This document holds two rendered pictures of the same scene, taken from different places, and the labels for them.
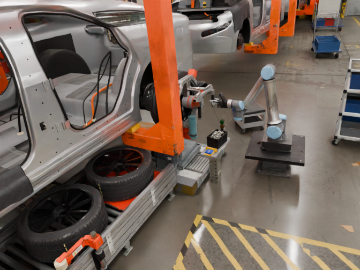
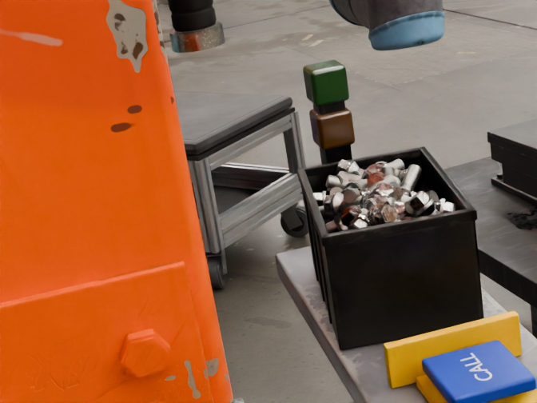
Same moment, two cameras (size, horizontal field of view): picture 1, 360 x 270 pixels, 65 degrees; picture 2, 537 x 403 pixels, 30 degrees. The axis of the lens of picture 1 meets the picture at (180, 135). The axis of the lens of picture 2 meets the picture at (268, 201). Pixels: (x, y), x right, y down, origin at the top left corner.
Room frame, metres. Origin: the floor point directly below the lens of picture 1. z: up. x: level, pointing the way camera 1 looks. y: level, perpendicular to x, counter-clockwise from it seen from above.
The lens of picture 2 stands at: (2.00, 0.29, 0.90)
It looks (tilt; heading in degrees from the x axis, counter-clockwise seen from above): 20 degrees down; 319
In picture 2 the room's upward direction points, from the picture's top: 10 degrees counter-clockwise
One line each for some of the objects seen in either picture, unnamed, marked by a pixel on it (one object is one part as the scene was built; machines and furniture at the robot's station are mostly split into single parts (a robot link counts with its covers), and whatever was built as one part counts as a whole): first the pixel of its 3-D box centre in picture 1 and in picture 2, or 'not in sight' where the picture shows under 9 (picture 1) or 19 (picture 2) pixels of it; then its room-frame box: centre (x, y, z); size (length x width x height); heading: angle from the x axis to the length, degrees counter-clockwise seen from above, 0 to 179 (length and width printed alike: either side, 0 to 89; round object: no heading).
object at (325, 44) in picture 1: (327, 35); not in sight; (7.42, -4.02, 0.48); 1.00 x 0.61 x 0.96; 160
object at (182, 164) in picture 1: (179, 153); not in sight; (3.00, 0.03, 0.13); 0.50 x 0.36 x 0.10; 148
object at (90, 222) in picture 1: (64, 218); not in sight; (1.76, 1.01, 0.39); 0.66 x 0.66 x 0.24
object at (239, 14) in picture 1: (238, 15); not in sight; (5.74, -1.32, 1.36); 0.71 x 0.30 x 0.51; 148
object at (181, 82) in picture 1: (187, 101); not in sight; (2.91, -0.11, 0.85); 0.54 x 0.07 x 0.54; 148
